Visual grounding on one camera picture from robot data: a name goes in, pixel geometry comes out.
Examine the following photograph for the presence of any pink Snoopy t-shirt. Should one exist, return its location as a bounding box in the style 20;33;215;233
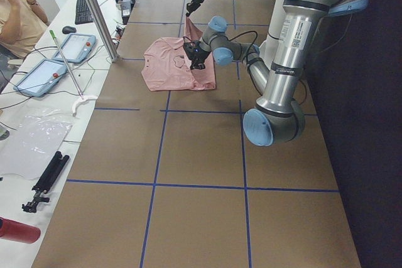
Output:
141;18;216;91

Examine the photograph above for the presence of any black keyboard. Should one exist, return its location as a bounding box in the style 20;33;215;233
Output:
75;0;93;24

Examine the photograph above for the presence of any far blue teach pendant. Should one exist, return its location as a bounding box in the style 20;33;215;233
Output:
58;33;97;63

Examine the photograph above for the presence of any blue teach pendant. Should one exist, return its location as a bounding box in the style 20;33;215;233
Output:
13;59;67;97
58;33;97;63

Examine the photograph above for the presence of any white curved plastic piece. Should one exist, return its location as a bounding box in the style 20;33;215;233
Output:
72;95;98;117

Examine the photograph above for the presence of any black computer mouse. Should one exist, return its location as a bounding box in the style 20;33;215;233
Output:
62;26;77;35

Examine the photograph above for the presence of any metal rod green tip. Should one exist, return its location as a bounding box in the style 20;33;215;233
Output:
49;29;84;99

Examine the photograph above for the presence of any near blue teach pendant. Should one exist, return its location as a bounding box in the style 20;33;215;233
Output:
13;59;67;97

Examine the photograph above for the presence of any seated person beige shirt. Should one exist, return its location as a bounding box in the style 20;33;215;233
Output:
1;0;48;59

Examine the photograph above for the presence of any black folded tripod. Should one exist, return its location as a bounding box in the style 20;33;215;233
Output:
22;151;70;213

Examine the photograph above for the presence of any clear plastic bag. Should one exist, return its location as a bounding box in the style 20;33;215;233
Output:
1;107;73;180

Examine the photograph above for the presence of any red bottle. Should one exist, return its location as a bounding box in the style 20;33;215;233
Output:
1;218;41;244

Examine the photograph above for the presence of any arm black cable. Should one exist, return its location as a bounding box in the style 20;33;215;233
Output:
225;30;261;62

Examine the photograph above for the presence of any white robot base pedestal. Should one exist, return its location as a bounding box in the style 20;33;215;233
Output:
259;0;285;68

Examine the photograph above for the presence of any aluminium frame post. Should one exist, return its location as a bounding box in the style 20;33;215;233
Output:
86;0;118;62

